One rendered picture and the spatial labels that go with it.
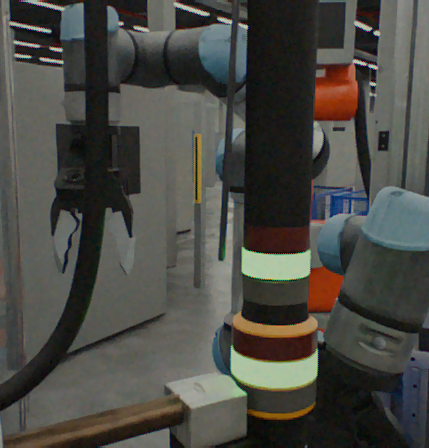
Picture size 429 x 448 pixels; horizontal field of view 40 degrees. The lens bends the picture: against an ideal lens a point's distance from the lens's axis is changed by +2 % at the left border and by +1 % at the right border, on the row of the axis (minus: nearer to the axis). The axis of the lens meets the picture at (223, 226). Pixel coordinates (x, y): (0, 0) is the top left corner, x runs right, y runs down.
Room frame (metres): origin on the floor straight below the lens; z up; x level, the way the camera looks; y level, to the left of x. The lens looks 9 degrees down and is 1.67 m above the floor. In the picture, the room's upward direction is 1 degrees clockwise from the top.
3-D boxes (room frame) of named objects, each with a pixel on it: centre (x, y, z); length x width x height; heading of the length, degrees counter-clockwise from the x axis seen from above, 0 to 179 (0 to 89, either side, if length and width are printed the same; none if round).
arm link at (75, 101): (0.83, 0.18, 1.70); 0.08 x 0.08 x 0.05
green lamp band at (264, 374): (0.29, -0.03, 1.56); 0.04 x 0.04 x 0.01
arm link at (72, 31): (0.83, 0.18, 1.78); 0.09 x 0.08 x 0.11; 147
